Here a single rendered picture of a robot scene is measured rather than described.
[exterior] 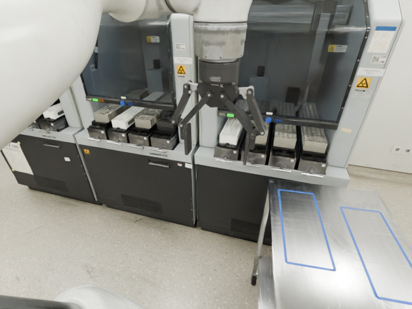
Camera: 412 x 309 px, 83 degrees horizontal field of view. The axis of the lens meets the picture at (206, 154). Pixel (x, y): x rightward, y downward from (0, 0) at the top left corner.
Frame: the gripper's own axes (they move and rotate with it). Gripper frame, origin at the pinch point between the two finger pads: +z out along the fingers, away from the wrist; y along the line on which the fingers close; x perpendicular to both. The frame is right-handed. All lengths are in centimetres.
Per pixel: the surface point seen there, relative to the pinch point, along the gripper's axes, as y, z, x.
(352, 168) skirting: 101, 114, 186
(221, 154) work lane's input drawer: -12, 44, 66
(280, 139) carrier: 18, 33, 74
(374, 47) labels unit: 47, -14, 75
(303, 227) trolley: 28, 38, 19
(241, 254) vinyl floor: 7, 120, 60
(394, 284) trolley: 51, 38, 5
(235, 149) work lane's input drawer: -5, 39, 66
